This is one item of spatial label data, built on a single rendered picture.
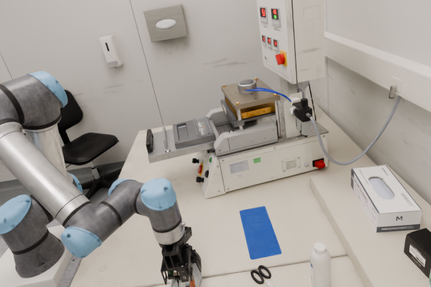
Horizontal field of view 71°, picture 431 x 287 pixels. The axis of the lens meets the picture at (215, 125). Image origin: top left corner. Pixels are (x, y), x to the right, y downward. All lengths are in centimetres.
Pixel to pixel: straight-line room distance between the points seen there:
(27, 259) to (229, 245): 65
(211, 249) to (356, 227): 46
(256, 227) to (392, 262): 41
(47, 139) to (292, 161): 88
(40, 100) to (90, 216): 35
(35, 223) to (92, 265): 23
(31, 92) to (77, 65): 207
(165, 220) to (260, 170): 61
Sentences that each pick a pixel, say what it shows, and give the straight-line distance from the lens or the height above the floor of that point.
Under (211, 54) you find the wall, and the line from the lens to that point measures 274.
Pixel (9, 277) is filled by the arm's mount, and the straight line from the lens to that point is 131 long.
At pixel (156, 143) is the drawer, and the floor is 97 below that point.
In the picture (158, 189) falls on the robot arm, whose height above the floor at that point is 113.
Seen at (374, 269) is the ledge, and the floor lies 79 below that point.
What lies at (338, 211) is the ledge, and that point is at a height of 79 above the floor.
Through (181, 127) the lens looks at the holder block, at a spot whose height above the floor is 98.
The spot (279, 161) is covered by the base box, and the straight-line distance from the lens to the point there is 126.
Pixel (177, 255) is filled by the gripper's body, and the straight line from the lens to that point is 83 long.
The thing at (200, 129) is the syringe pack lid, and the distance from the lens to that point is 125.
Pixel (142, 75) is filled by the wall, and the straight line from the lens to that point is 283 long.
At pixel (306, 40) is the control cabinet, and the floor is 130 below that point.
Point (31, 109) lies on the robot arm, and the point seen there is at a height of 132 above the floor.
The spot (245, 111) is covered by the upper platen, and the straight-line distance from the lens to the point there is 121.
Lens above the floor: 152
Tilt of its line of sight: 24 degrees down
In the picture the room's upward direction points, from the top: 11 degrees counter-clockwise
